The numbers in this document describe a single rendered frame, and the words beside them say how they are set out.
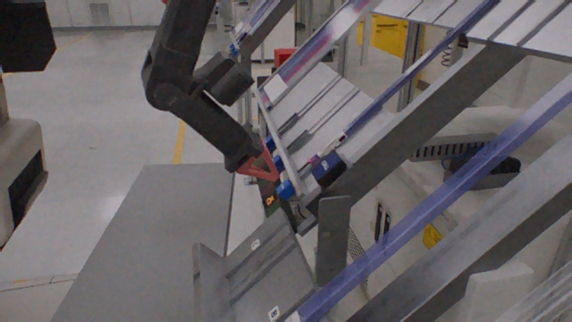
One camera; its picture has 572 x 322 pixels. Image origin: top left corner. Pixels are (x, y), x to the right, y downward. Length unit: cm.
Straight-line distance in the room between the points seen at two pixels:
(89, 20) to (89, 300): 912
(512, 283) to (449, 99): 31
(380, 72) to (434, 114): 158
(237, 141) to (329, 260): 24
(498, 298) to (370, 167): 29
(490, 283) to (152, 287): 49
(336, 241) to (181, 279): 26
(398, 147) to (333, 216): 15
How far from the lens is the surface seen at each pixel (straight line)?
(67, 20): 980
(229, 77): 60
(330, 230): 60
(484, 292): 40
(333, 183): 57
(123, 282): 71
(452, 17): 79
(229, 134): 62
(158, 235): 80
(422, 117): 62
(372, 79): 219
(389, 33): 406
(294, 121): 88
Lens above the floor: 105
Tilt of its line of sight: 26 degrees down
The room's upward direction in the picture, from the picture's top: straight up
